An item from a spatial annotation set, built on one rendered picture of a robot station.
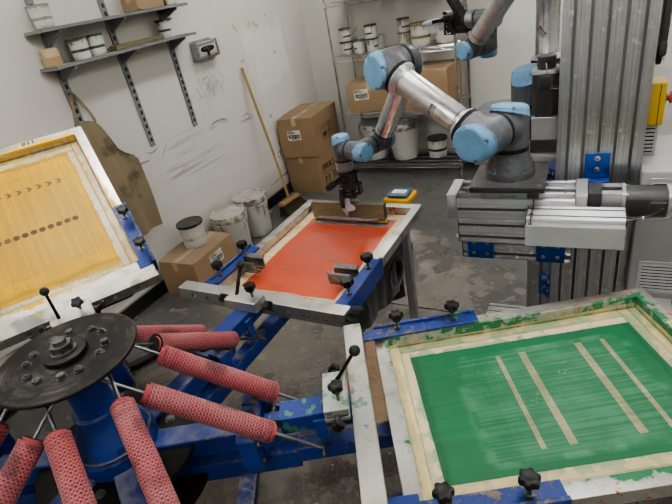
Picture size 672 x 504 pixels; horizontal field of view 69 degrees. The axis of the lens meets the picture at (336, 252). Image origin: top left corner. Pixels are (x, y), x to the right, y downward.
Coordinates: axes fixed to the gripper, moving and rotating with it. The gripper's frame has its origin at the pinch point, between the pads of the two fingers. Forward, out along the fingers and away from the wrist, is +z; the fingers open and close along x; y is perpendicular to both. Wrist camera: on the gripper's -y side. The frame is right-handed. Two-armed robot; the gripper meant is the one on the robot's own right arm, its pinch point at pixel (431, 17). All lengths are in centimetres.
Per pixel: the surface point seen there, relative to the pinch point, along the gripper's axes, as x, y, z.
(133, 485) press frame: -200, 39, -72
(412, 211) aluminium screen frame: -63, 61, -29
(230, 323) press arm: -157, 43, -40
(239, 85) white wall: 21, 48, 253
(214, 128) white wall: -26, 66, 235
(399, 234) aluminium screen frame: -81, 58, -38
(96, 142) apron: -125, 25, 185
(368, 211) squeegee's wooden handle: -77, 56, -16
